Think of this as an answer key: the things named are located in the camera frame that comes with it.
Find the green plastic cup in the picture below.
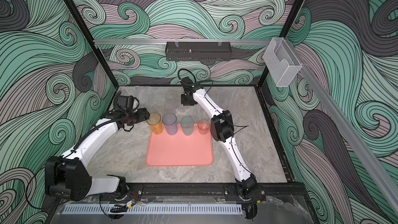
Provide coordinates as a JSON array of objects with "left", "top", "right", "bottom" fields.
[{"left": 180, "top": 116, "right": 194, "bottom": 136}]

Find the blue plastic cup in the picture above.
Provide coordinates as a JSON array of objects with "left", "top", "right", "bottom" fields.
[{"left": 162, "top": 113, "right": 178, "bottom": 135}]

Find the small clear faceted glass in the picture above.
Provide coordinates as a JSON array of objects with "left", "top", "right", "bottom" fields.
[{"left": 177, "top": 104, "right": 188, "bottom": 113}]

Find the yellow plastic cup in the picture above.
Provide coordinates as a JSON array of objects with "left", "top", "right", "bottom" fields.
[{"left": 146, "top": 113, "right": 163, "bottom": 135}]

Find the aluminium rail back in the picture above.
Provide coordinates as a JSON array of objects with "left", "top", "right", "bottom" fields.
[{"left": 93, "top": 38, "right": 271, "bottom": 46}]

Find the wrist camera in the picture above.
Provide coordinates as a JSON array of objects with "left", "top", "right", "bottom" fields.
[
  {"left": 180, "top": 77, "right": 194, "bottom": 90},
  {"left": 113, "top": 91, "right": 140, "bottom": 113}
]

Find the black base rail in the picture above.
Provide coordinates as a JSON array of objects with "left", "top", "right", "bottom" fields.
[{"left": 126, "top": 183, "right": 306, "bottom": 197}]

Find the white slotted cable duct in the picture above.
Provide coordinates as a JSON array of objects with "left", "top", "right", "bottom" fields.
[{"left": 61, "top": 204, "right": 243, "bottom": 215}]

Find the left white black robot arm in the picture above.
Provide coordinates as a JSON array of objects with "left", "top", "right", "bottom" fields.
[{"left": 45, "top": 108, "right": 150, "bottom": 202}]

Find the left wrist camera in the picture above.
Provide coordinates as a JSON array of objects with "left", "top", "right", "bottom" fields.
[{"left": 113, "top": 91, "right": 140, "bottom": 113}]

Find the clear acrylic wall holder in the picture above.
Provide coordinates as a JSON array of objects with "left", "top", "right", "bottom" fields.
[{"left": 263, "top": 37, "right": 302, "bottom": 88}]

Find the black perforated wall shelf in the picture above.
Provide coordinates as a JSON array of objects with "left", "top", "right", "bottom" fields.
[{"left": 165, "top": 41, "right": 232, "bottom": 62}]

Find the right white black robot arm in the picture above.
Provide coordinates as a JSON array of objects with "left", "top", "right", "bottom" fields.
[{"left": 181, "top": 86, "right": 258, "bottom": 201}]

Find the pink tray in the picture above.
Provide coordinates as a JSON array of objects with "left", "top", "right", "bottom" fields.
[{"left": 146, "top": 124, "right": 214, "bottom": 167}]

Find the pink short cup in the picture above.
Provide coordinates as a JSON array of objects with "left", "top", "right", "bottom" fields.
[{"left": 197, "top": 119, "right": 210, "bottom": 135}]

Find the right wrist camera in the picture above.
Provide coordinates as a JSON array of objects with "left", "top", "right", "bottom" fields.
[{"left": 180, "top": 77, "right": 194, "bottom": 90}]

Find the aluminium rail right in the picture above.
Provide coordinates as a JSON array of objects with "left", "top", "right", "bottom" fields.
[{"left": 301, "top": 64, "right": 398, "bottom": 214}]

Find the aluminium rail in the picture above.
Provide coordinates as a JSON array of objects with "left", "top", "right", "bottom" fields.
[
  {"left": 301, "top": 64, "right": 398, "bottom": 214},
  {"left": 93, "top": 38, "right": 271, "bottom": 46}
]

